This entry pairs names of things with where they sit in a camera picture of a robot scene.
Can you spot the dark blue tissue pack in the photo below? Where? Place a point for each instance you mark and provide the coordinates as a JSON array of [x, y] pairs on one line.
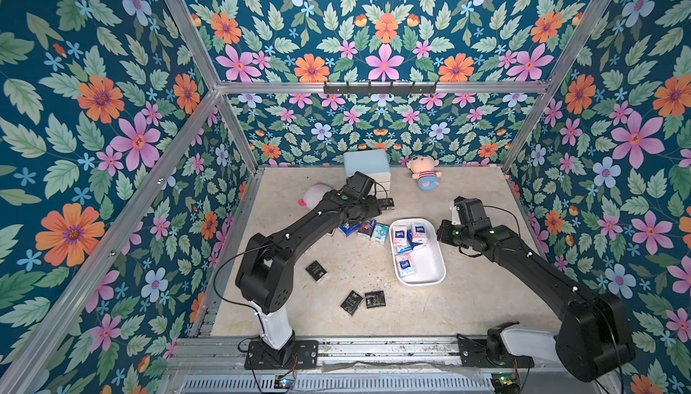
[[410, 241]]

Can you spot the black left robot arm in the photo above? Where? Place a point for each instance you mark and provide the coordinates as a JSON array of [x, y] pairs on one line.
[[266, 272]]

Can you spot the white oval storage tray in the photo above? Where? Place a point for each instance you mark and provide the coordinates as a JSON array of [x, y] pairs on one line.
[[428, 259]]

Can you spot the black packet mid left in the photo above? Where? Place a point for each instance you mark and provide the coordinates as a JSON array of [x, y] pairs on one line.
[[316, 271]]

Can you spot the white pink plush toy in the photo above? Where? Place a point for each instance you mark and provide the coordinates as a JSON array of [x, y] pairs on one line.
[[315, 196]]

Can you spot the small blue-top drawer cabinet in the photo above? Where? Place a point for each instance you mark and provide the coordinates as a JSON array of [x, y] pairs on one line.
[[374, 163]]

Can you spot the pink tissue pack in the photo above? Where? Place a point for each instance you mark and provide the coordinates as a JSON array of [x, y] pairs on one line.
[[399, 236]]

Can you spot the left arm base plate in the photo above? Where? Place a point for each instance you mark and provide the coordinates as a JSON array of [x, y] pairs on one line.
[[296, 355]]

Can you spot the black packet front right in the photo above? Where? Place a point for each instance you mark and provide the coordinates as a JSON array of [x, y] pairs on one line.
[[375, 299]]

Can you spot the black packet front left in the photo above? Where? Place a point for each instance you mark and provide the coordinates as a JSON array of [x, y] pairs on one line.
[[352, 303]]

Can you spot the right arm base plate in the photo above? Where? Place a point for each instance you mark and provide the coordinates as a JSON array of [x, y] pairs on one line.
[[488, 352]]

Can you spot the teal tissue pack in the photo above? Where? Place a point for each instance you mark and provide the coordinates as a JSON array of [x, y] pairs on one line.
[[380, 233]]

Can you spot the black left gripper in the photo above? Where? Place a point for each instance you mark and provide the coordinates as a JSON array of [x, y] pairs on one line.
[[375, 211]]

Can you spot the white blue tissue pack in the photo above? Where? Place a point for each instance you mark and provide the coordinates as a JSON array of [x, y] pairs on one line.
[[418, 230]]

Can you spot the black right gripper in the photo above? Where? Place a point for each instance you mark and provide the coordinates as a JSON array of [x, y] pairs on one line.
[[448, 233]]

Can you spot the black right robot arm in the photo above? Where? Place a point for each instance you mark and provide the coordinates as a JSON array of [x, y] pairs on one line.
[[595, 336]]

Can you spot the black hook rail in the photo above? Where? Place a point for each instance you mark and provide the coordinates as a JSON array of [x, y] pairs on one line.
[[369, 88]]

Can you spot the black packet near cabinet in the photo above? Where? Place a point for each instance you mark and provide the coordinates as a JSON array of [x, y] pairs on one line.
[[386, 204]]

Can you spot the dark purple packet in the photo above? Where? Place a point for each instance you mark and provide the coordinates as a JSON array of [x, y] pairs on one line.
[[366, 229]]

